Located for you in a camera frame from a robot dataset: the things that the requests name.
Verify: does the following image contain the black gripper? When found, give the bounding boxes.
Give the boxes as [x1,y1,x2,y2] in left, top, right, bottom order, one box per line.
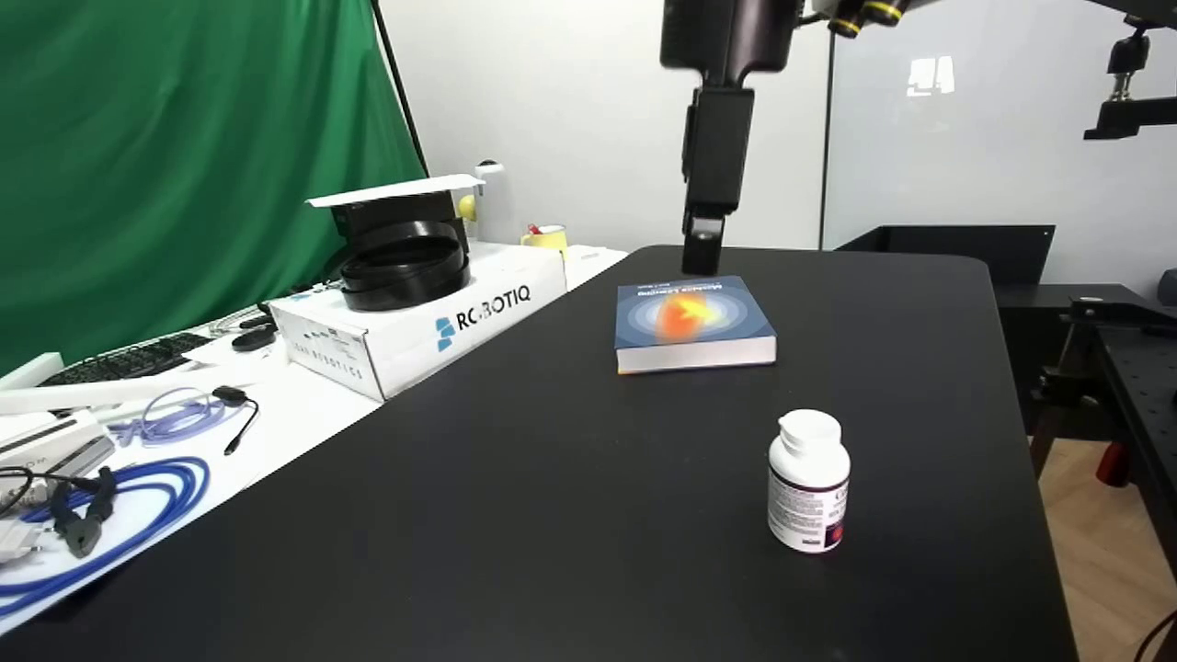
[659,0,802,280]

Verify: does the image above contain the white pill bottle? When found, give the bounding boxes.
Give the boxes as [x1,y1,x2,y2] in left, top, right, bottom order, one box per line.
[763,405,854,557]

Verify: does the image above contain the thin vertical pole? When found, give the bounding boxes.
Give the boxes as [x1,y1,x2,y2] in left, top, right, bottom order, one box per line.
[815,20,849,253]

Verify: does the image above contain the blue orange book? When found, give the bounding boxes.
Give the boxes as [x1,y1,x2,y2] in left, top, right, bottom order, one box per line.
[609,272,783,380]

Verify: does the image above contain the yellow small object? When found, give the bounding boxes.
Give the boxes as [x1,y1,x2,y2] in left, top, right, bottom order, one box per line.
[520,219,571,258]

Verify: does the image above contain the white flat board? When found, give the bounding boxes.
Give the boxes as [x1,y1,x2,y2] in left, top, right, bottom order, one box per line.
[306,167,487,212]

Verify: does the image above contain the white Robotiq cardboard box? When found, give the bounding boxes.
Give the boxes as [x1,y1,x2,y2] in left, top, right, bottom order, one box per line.
[263,240,571,405]

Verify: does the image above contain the black side table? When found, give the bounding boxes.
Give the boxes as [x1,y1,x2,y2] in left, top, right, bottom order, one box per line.
[1024,280,1177,584]

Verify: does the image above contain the green screen backdrop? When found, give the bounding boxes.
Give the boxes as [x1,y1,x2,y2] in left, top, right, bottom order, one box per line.
[0,0,431,373]

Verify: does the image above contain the black keyboard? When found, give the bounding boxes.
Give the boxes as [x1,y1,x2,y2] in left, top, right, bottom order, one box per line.
[40,327,213,388]

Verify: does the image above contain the yellow cable connectors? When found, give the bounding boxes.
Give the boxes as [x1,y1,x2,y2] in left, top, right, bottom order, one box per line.
[822,0,912,39]

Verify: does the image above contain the black round coiled strap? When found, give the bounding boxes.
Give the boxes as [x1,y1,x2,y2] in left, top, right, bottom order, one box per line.
[333,191,475,311]

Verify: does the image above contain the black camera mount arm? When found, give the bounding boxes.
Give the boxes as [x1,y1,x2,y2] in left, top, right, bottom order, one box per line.
[1080,0,1177,143]

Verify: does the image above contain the black thin cable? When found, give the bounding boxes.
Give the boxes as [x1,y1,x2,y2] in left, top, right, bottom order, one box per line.
[210,382,263,459]

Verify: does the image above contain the blue cable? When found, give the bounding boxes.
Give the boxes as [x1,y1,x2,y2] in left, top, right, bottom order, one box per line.
[0,451,213,617]

